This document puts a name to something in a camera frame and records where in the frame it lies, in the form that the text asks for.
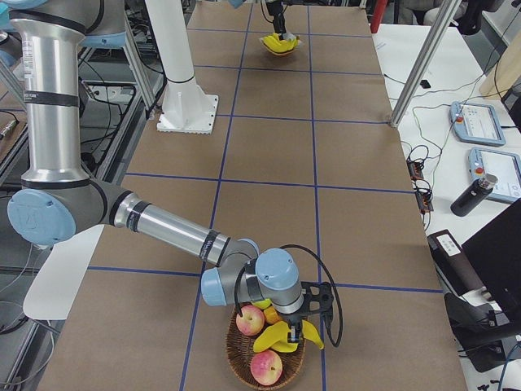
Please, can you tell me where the small circuit board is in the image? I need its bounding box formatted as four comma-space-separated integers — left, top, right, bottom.
407, 160, 424, 181

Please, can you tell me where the aluminium frame post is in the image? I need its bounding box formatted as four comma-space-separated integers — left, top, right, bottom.
389, 0, 461, 128

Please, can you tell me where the dark red apple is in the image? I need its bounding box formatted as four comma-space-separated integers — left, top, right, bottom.
263, 306, 282, 325

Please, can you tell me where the pink apple middle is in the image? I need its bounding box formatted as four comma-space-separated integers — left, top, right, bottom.
235, 305, 265, 336

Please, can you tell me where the green apple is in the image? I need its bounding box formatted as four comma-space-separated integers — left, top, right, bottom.
252, 299, 272, 310

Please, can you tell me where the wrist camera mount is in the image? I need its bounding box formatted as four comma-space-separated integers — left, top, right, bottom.
300, 282, 335, 317

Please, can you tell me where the black cylindrical bottle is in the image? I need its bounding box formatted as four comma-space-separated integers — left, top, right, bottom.
450, 174, 498, 217

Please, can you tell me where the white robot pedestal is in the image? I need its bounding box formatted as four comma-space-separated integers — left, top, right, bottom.
146, 0, 219, 134

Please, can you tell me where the pink apple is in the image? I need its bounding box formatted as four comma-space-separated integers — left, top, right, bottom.
250, 350, 283, 386
235, 305, 265, 336

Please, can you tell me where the yellow banana top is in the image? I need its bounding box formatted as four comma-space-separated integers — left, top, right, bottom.
261, 33, 292, 55

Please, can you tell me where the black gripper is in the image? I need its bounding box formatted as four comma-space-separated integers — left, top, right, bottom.
265, 0, 286, 34
280, 310, 306, 342

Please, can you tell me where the blue teach pendant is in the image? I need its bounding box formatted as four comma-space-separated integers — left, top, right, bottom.
449, 101, 506, 147
468, 147, 520, 204

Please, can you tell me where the pink apple front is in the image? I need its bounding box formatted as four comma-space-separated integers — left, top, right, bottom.
250, 350, 283, 386

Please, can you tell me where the blue teach pendant far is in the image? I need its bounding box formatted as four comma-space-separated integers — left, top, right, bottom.
449, 101, 506, 147

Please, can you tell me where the grey square plate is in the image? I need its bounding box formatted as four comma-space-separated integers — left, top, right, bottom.
260, 33, 301, 56

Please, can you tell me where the yellow banana front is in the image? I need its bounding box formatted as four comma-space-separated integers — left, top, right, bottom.
253, 320, 325, 353

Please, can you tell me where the black computer monitor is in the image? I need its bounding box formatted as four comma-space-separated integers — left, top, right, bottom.
463, 200, 520, 321

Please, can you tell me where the woven brown fruit basket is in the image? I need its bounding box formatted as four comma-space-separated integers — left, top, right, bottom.
225, 310, 306, 390

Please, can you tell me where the blue teach pendant near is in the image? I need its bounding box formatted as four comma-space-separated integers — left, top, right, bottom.
468, 147, 520, 204

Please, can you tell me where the black box with label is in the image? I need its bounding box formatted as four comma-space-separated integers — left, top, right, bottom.
427, 230, 485, 296

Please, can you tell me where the yellow banana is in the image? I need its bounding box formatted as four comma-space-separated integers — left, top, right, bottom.
261, 33, 292, 55
253, 320, 325, 353

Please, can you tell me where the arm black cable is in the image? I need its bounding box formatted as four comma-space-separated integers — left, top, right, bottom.
280, 243, 344, 348

